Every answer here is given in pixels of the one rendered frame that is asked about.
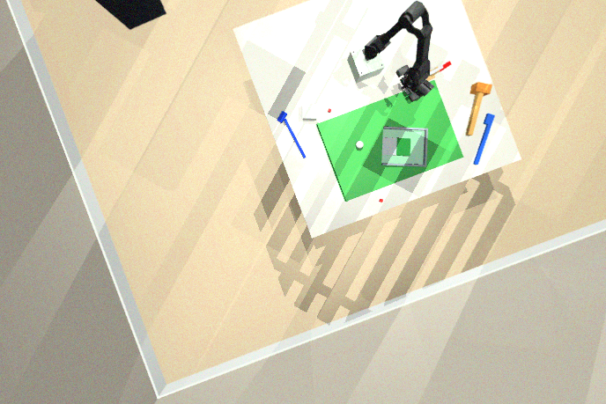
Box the orange mallet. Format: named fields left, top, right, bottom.
left=465, top=82, right=492, bottom=136

